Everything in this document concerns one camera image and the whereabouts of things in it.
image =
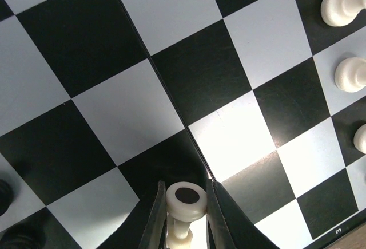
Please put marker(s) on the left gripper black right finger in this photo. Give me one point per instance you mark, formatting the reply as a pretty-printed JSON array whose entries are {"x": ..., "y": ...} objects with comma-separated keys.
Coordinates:
[{"x": 226, "y": 224}]

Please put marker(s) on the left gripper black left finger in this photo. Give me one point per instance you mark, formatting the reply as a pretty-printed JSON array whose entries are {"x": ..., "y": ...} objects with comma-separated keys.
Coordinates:
[{"x": 145, "y": 226}]

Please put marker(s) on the white chess pawn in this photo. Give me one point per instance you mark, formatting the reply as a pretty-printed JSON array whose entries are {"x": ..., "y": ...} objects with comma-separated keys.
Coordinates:
[
  {"x": 359, "y": 139},
  {"x": 350, "y": 74},
  {"x": 338, "y": 13},
  {"x": 186, "y": 203}
]

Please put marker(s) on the black and silver chessboard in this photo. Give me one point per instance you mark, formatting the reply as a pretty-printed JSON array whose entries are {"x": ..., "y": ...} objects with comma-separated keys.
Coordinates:
[{"x": 101, "y": 99}]

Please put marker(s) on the black chess piece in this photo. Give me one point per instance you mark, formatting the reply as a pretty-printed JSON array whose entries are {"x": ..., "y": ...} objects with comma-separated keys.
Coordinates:
[
  {"x": 6, "y": 196},
  {"x": 23, "y": 236}
]

